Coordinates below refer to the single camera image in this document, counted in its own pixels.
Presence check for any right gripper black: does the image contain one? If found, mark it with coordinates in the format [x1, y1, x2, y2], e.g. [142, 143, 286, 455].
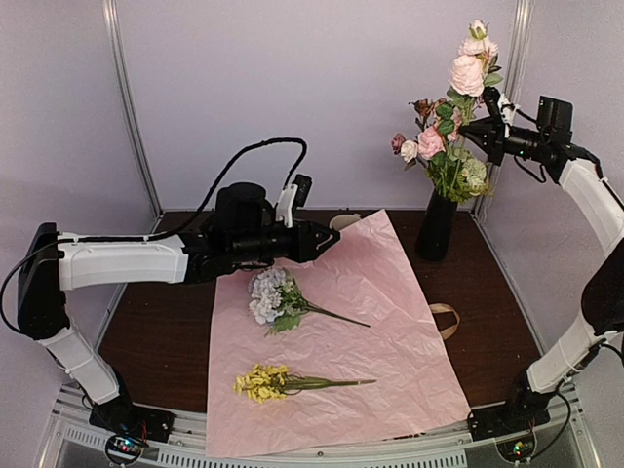
[459, 114, 548, 165]

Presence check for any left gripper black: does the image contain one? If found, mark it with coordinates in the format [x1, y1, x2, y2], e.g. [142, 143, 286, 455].
[230, 217, 341, 264]

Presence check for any green fern white flower bunch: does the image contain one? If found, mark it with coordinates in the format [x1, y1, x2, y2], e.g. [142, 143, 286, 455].
[426, 148, 490, 204]

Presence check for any pink peony flower stem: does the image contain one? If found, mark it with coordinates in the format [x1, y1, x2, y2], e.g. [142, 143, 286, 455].
[417, 102, 467, 169]

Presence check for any pink wrapping paper sheet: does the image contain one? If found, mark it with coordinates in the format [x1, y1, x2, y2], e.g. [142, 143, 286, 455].
[206, 211, 469, 458]

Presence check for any orange brown flower stem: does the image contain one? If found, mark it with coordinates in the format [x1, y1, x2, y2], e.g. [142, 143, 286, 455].
[409, 97, 447, 131]

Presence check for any black cylindrical vase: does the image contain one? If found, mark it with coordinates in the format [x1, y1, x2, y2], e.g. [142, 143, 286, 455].
[415, 190, 458, 261]

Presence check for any tan satin ribbon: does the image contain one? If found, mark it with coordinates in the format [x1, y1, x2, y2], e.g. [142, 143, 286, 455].
[429, 303, 461, 341]

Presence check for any yellow small flower bunch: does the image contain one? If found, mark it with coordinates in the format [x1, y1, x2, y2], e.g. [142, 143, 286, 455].
[233, 364, 376, 404]

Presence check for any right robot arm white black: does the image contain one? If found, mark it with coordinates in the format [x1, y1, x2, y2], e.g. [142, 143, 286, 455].
[460, 87, 623, 431]

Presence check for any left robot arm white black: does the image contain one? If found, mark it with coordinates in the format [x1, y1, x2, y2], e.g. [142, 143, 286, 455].
[12, 177, 340, 433]

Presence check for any beige floral mug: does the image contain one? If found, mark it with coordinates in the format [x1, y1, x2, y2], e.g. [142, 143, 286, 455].
[329, 214, 362, 231]

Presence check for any blue hydrangea flower bunch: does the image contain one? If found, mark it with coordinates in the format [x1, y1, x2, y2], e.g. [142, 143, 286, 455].
[249, 267, 370, 335]

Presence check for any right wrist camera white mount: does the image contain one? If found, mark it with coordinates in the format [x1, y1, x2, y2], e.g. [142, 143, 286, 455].
[482, 87, 518, 126]

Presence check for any right aluminium frame post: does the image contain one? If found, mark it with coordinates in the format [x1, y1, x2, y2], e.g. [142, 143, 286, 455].
[472, 0, 535, 226]

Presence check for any aluminium frame post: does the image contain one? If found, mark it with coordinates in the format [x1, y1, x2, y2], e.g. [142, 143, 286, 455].
[101, 0, 164, 218]
[472, 0, 535, 226]

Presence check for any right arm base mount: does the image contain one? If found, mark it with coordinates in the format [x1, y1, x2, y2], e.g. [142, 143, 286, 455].
[467, 405, 550, 465]

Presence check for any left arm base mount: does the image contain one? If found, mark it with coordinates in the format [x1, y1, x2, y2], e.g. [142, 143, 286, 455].
[83, 391, 175, 467]

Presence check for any left aluminium frame post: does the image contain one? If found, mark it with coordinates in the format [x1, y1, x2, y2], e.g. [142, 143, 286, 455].
[101, 0, 164, 218]

